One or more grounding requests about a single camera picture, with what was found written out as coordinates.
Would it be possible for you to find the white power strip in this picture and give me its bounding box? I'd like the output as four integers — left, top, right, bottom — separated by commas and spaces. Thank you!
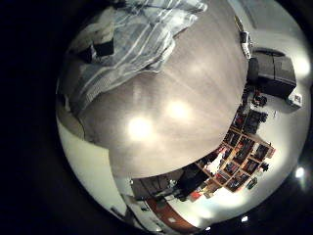
240, 30, 254, 61

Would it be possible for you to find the grey white striped cloth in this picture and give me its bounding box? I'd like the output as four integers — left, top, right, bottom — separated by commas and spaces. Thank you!
60, 0, 208, 116

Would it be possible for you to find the small white box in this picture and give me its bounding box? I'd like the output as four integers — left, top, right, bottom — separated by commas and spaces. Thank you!
287, 92, 304, 110

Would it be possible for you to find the large black case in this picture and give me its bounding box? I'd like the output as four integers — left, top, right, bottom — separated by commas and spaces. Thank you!
246, 48, 298, 100

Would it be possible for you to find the black office chair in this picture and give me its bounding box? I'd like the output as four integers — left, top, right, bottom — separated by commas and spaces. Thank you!
176, 165, 210, 202

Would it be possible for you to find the brown door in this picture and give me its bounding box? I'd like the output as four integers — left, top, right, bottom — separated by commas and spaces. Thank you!
146, 196, 198, 235

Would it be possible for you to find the wooden cubby shelf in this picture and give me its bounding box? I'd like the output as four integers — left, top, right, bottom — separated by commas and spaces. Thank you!
195, 107, 277, 198

